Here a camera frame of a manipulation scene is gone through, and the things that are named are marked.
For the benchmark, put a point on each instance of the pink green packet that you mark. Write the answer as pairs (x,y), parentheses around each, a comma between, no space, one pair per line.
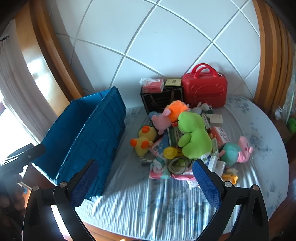
(182,178)

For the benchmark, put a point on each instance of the small bear plush yellow dress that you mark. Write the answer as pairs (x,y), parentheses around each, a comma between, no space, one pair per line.
(231,177)

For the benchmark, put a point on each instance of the green cloth roll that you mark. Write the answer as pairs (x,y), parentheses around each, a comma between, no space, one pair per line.
(291,126)

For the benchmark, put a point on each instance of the olive green small box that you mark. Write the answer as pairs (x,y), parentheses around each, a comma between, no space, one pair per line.
(173,82)

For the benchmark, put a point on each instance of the white curtain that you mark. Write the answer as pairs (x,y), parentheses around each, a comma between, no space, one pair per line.
(13,81)

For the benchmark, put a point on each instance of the person's left hand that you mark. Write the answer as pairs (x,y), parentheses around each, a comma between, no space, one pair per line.
(17,201)

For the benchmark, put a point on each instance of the white cream box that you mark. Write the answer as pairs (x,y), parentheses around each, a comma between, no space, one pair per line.
(215,118)

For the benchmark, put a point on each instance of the white plastic bag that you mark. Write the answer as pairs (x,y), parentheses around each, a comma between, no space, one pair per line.
(278,113)

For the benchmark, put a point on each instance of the orange pink pig plush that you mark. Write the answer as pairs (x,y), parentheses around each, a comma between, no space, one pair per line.
(178,107)

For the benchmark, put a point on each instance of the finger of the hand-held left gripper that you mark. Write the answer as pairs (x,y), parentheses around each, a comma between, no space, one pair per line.
(27,154)

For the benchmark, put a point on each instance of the white wooden-framed headboard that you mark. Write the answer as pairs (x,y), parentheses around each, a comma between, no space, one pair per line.
(161,34)

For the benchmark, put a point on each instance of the red small suitcase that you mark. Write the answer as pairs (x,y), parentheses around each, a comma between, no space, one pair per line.
(203,90)

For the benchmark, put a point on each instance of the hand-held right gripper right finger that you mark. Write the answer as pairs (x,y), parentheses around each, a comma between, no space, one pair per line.
(205,183)

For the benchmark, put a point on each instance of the yellow plastic cup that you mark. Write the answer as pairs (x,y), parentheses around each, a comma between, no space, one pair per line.
(170,152)

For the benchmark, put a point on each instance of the yellow duck plush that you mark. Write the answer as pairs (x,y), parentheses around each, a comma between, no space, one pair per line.
(144,139)

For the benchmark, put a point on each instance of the blue plastic crate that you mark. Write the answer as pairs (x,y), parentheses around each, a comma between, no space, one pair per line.
(99,129)

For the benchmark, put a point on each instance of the green white medicine box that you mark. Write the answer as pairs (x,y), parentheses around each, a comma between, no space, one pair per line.
(173,136)

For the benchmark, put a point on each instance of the red tissue box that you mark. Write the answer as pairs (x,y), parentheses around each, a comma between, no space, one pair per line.
(153,87)

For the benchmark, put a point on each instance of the teal pink pig plush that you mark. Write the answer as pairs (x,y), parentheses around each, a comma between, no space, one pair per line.
(231,151)

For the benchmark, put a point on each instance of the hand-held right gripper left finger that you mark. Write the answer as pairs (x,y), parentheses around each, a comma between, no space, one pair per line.
(85,180)

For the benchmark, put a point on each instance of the green frog plush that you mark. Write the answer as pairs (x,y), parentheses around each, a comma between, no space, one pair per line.
(196,139)

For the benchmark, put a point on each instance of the red white long box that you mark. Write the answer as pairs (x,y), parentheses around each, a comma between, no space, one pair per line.
(214,146)

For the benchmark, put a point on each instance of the narrow red white box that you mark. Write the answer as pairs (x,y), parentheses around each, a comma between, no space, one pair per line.
(205,120)

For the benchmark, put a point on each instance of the white cylinder container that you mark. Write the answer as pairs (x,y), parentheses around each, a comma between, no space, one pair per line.
(219,166)

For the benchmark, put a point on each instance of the clear tape roll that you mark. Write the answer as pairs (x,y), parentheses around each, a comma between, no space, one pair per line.
(171,165)

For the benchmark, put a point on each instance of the black gift bag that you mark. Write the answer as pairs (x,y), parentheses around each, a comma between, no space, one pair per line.
(157,99)

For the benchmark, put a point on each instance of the pink white medicine box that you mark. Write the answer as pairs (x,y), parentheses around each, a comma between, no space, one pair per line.
(220,134)

